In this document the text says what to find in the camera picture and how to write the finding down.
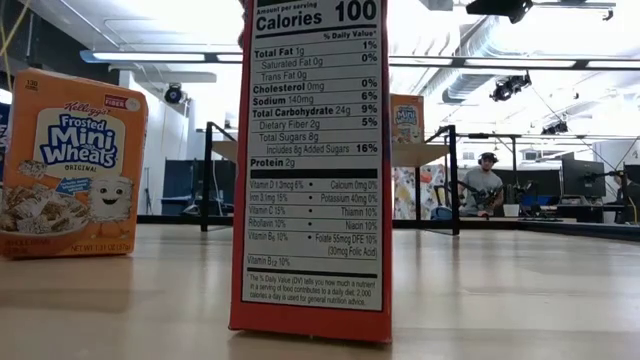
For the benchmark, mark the orange Mini Wheats cereal box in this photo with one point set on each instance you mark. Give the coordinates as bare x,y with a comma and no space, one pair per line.
75,150
407,117

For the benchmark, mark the red Froot Loops cereal box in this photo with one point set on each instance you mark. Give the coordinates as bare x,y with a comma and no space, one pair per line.
315,150

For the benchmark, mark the black ceiling spotlight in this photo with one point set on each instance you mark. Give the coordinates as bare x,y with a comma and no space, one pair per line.
510,86
555,128
173,94

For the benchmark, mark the person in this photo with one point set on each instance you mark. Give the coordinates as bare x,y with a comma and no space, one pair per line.
480,185
631,197

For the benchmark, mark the floral patterned cloth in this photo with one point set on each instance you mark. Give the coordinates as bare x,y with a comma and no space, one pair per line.
429,182

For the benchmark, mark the black computer monitor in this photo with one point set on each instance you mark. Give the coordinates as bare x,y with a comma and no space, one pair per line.
584,177

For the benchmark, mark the white cup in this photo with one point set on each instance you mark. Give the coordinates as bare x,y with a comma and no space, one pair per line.
511,210

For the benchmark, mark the blue round object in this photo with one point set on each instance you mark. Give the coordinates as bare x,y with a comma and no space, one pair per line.
442,214

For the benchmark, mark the linear ceiling light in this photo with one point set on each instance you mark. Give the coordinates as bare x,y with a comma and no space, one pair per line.
150,56

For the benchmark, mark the dark blue partition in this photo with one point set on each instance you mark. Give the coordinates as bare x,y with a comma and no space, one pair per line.
180,185

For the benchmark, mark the silver ventilation duct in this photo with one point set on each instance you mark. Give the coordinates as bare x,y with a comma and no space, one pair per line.
465,85

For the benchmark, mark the wooden shelf black metal frame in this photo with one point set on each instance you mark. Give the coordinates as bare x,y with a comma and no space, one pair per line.
425,154

